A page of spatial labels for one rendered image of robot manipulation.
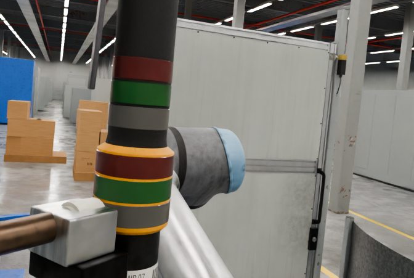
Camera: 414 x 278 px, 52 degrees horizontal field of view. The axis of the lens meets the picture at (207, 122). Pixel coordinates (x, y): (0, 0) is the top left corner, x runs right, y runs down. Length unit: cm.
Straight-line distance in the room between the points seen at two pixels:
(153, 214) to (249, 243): 221
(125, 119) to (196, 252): 30
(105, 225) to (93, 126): 756
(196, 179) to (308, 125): 183
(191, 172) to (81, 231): 47
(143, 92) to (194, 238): 32
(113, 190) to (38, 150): 930
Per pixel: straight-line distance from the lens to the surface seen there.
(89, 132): 777
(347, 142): 705
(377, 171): 1126
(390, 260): 241
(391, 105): 1104
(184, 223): 53
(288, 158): 243
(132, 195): 23
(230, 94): 222
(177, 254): 51
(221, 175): 70
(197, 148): 68
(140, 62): 22
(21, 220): 20
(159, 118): 23
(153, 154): 22
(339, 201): 716
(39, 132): 948
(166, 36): 23
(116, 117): 23
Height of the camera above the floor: 161
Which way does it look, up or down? 3 degrees down
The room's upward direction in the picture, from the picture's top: 5 degrees clockwise
